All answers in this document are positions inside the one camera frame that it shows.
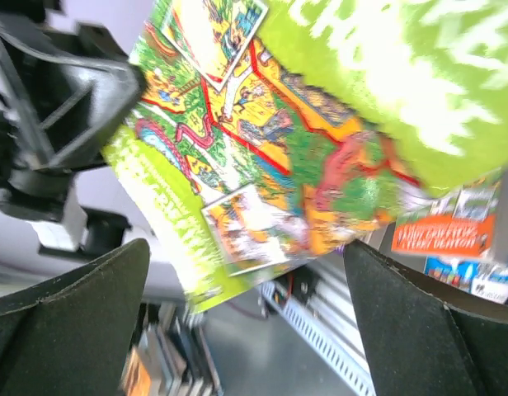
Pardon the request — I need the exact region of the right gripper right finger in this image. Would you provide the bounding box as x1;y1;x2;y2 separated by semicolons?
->
343;240;508;395

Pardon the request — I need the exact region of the light blue comic book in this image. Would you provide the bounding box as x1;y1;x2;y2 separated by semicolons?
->
424;257;508;305

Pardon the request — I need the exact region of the dark tale of cities book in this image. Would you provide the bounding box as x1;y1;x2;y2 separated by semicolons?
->
117;302;223;396

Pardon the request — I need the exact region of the orange 78-storey treehouse book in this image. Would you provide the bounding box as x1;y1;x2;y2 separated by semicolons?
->
391;170;508;263

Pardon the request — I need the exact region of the green 65-storey treehouse book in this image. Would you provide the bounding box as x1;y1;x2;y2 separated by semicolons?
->
103;1;508;311

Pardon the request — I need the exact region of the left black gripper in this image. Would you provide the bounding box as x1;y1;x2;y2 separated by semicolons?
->
0;1;146;260

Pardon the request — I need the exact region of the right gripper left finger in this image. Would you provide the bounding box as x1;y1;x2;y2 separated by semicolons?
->
0;238;150;395

